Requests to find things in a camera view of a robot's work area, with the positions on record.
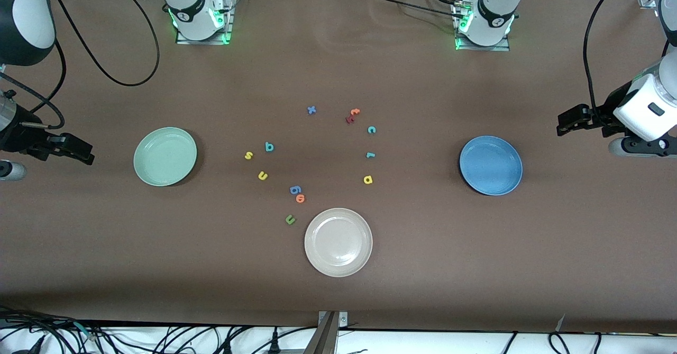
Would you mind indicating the aluminium profile post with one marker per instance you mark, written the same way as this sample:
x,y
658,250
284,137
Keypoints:
x,y
323,338

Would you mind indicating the blue letter g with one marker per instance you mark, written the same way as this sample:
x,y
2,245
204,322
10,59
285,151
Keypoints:
x,y
294,189

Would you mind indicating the green letter u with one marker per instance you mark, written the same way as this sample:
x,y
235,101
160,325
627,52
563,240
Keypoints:
x,y
290,219

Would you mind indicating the beige plate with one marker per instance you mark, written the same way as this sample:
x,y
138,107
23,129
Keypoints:
x,y
338,243

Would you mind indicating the white paper tag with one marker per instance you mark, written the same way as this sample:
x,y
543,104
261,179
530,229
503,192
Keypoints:
x,y
561,322

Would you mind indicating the small metal bracket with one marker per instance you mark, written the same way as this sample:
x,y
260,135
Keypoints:
x,y
343,319

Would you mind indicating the green plate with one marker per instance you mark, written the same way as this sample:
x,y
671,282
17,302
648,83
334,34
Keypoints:
x,y
165,156

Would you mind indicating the blue plate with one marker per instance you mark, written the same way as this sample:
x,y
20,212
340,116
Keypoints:
x,y
491,165

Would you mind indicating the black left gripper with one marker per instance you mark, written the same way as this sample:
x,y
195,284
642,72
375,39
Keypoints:
x,y
606,114

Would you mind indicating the black power plug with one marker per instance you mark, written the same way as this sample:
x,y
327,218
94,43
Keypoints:
x,y
274,346

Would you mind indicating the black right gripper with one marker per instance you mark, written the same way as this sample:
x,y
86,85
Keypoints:
x,y
21,134

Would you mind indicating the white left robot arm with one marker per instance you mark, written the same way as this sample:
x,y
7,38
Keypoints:
x,y
637,113

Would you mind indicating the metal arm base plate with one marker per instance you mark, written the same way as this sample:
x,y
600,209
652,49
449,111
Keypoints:
x,y
201,42
484,48

